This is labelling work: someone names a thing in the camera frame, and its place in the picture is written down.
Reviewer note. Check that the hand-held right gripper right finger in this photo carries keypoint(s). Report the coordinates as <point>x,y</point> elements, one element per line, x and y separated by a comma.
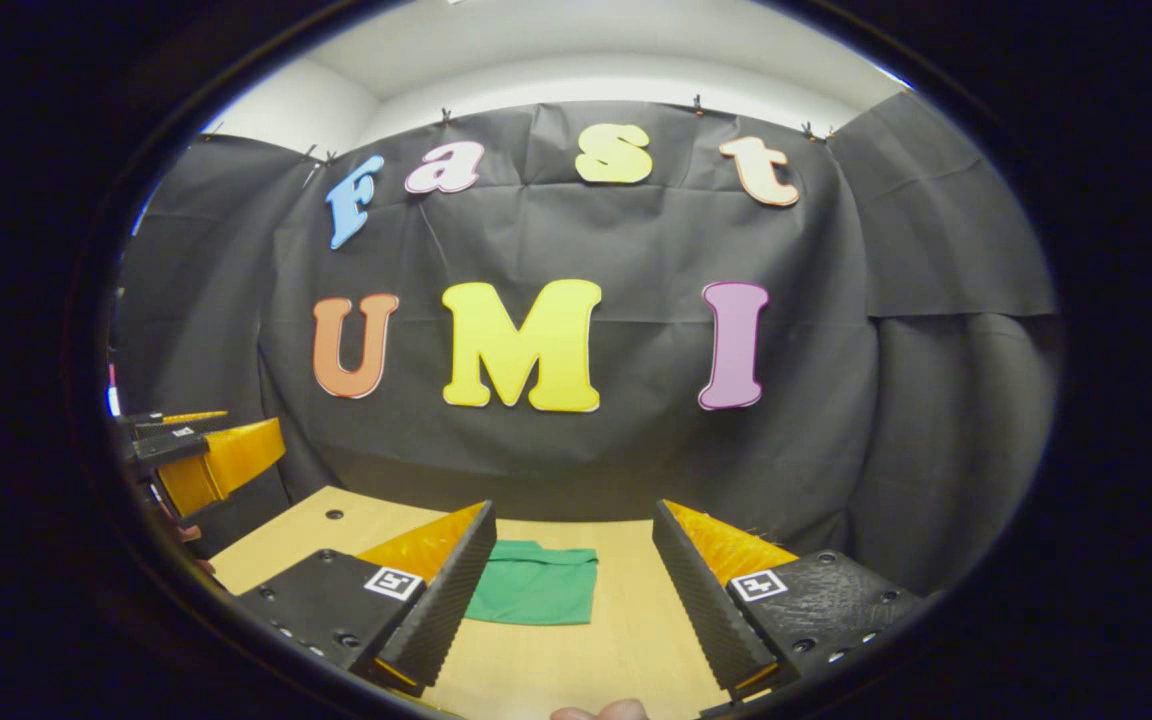
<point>696,590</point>

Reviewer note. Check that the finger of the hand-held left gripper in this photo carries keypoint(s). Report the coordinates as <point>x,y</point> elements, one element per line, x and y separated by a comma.
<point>176,418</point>
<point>226,460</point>

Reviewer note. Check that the green T-shirt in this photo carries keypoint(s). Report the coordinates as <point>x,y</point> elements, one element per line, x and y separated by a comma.
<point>536,585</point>

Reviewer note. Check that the black backdrop cloth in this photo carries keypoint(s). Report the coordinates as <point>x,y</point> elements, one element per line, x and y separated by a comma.
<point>636,240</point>

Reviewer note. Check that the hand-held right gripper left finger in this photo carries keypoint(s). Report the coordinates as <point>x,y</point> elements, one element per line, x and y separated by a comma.
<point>451,590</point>

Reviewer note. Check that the lit computer monitor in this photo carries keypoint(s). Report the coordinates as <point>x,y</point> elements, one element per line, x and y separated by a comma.
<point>113,395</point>

